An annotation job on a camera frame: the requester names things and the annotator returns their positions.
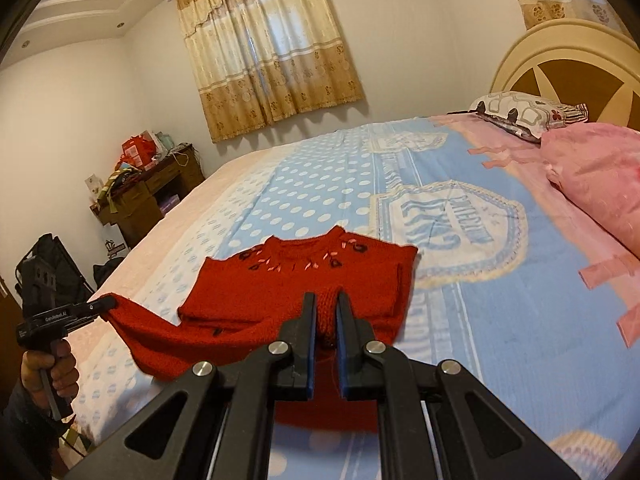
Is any dark wooden desk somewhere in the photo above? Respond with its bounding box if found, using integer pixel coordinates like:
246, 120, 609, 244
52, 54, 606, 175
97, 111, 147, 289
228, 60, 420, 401
90, 144, 206, 248

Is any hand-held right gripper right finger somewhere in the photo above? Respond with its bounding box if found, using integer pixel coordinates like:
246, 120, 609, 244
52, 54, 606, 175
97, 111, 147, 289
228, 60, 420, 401
335, 291, 581, 480

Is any large black bag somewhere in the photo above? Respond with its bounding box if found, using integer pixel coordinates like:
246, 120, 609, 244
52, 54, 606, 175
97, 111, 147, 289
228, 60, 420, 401
15, 234, 94, 303

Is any blue printed bed sheet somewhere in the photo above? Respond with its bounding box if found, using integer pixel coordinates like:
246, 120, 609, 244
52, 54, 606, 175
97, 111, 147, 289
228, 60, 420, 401
65, 115, 640, 480

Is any red gift bag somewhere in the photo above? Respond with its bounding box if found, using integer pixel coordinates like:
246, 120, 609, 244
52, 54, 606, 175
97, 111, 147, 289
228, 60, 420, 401
121, 132, 160, 169

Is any red embroidered knit sweater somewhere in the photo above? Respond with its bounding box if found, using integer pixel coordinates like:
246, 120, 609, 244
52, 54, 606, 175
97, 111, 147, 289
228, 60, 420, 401
97, 225, 420, 433

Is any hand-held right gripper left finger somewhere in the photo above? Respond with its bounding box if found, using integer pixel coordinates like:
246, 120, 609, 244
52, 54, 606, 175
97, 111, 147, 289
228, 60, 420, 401
62, 292, 318, 480

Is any pink folded quilt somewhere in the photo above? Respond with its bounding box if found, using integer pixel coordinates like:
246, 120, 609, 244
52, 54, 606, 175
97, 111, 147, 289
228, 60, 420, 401
540, 122, 640, 271

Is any white patterned pillow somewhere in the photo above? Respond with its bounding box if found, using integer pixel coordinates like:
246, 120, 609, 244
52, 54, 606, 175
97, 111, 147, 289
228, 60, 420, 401
447, 91, 589, 142

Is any person's left hand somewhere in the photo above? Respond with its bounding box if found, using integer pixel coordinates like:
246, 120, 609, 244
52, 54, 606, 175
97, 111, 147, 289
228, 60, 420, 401
21, 339, 79, 402

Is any small black bag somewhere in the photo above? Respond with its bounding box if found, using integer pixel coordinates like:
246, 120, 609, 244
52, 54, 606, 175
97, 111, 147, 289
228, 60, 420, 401
92, 256, 127, 284

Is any cream wooden headboard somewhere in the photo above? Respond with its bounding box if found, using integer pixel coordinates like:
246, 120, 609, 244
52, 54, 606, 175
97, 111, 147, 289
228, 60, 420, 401
490, 17, 640, 131

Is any striped scarf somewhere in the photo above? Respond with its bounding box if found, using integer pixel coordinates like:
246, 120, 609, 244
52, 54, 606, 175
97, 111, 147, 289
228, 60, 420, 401
97, 167, 147, 211

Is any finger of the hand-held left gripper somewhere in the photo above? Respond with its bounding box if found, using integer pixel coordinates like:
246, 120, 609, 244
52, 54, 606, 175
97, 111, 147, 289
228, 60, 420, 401
74, 296, 117, 330

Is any person's left forearm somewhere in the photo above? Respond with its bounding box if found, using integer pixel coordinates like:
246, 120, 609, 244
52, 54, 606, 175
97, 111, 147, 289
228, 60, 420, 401
0, 382, 77, 480

